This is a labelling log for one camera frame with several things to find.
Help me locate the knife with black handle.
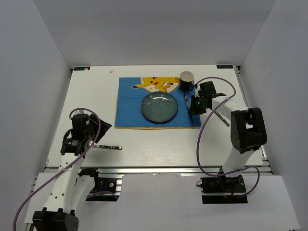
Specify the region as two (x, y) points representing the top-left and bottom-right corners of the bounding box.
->
(184, 92), (194, 126)

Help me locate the spoon with black handle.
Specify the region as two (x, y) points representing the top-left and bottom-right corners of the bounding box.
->
(215, 112), (230, 127)

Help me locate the dark blue paper cup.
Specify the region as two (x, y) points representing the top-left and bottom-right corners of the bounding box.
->
(179, 71), (194, 92)

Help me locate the teal ceramic plate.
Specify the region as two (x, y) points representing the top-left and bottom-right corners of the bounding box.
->
(141, 91), (179, 124)

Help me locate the blue pikachu placemat cloth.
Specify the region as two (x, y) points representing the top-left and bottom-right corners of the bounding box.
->
(115, 77), (201, 129)

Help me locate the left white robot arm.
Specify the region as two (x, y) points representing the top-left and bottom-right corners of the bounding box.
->
(32, 113), (111, 231)

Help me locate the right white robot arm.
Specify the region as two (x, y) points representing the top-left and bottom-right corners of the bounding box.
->
(188, 79), (268, 192)

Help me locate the right blue corner label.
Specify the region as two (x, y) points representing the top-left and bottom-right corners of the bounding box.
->
(216, 64), (233, 69)

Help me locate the blue corner label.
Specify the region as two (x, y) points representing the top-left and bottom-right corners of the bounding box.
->
(216, 64), (233, 69)
(73, 66), (90, 71)

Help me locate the left blue corner label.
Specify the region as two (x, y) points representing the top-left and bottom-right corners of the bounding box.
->
(73, 66), (90, 71)

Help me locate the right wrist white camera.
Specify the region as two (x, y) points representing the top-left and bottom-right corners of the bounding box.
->
(194, 84), (203, 98)

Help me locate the fork with black handle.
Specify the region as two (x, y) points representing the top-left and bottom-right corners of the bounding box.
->
(95, 145), (123, 150)

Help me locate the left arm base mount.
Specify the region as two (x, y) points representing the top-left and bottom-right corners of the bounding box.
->
(79, 168), (123, 202)

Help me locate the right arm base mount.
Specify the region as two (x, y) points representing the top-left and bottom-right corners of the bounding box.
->
(196, 175), (248, 205)

